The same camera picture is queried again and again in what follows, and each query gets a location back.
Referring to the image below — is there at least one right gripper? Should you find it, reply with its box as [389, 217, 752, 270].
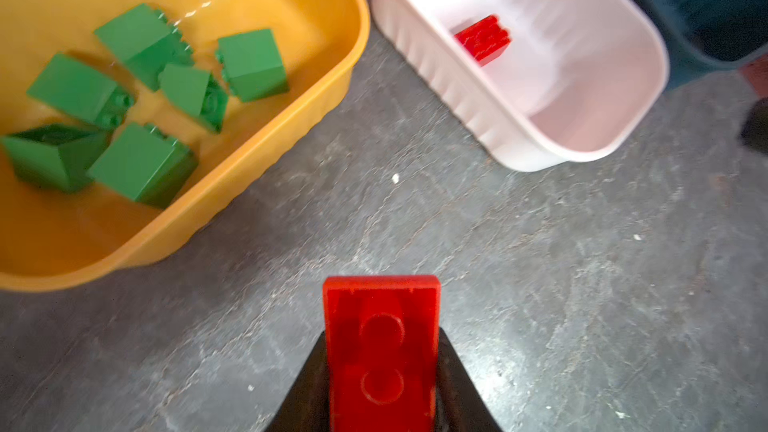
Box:
[740, 98, 768, 153]

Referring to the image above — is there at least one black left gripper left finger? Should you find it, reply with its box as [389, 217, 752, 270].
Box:
[265, 332, 330, 432]

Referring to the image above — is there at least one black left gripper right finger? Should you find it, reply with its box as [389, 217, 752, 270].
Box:
[435, 328, 502, 432]

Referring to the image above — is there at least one red lego brick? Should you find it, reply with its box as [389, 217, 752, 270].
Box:
[323, 275, 441, 431]
[454, 15, 512, 66]

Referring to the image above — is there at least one green lego brick front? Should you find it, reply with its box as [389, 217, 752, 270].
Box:
[87, 123, 198, 208]

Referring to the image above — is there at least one green curved lego brick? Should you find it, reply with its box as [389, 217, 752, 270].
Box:
[159, 63, 229, 134]

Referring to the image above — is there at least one teal plastic bin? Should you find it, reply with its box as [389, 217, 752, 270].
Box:
[633, 0, 767, 90]

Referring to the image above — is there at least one white plastic bin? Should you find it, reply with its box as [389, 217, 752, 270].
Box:
[371, 0, 669, 172]

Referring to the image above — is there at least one yellow plastic bin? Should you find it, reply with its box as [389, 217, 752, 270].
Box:
[1, 0, 371, 292]

